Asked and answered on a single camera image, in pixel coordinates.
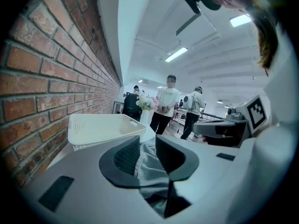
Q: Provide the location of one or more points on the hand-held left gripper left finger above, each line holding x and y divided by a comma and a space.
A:
121, 162

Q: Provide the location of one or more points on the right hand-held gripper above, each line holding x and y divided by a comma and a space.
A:
236, 120

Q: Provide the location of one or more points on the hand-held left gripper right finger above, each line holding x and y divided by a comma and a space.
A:
175, 160

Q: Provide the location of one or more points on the blue denim clothes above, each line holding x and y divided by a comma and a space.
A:
149, 167

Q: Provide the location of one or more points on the white perforated plastic basket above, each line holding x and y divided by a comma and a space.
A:
102, 127

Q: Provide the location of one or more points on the dark handrail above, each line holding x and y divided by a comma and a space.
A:
211, 116

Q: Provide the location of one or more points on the white vase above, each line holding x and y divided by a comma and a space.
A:
146, 125

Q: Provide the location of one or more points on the white backpack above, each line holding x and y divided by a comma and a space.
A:
187, 102

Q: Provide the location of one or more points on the black office chair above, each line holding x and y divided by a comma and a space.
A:
132, 106

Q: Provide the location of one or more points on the flower bouquet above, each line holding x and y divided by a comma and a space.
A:
146, 102

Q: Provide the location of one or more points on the long ceiling light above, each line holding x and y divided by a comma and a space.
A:
176, 54

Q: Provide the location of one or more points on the ceiling air conditioner unit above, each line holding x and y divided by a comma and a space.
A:
198, 29

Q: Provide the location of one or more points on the square ceiling light panel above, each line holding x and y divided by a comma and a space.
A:
240, 20

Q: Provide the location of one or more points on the black head-mounted camera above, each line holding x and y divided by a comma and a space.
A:
192, 1

